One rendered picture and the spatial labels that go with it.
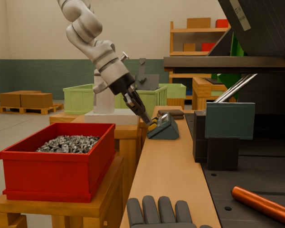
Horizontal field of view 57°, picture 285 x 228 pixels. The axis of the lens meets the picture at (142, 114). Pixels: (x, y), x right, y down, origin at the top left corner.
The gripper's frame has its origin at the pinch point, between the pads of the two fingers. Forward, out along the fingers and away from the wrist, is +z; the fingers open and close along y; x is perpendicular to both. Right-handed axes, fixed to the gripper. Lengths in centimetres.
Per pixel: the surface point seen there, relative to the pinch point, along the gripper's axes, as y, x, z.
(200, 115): -19.4, -13.9, 3.5
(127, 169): 28.5, 24.7, 17.3
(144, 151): -13.1, 2.8, 5.0
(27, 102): 478, 288, -119
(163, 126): -2.1, -3.4, 4.5
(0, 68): 673, 398, -285
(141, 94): 80, 9, -4
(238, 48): -5.2, -31.1, -2.5
